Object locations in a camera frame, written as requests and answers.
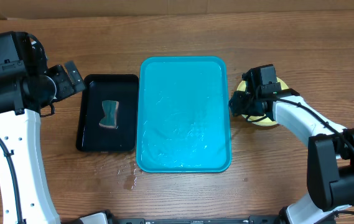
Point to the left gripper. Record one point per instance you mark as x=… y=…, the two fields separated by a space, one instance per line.
x=59 y=73

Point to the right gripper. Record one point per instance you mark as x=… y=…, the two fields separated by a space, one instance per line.
x=239 y=109

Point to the yellow-rimmed plate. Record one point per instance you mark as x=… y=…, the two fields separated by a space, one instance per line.
x=266 y=121

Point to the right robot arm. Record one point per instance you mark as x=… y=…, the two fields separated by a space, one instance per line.
x=330 y=160

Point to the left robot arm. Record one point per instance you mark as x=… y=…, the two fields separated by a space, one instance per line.
x=23 y=184

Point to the black plastic tray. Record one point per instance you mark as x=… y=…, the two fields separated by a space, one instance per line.
x=91 y=137

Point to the teal plastic tray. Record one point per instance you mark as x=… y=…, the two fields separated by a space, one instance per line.
x=183 y=119

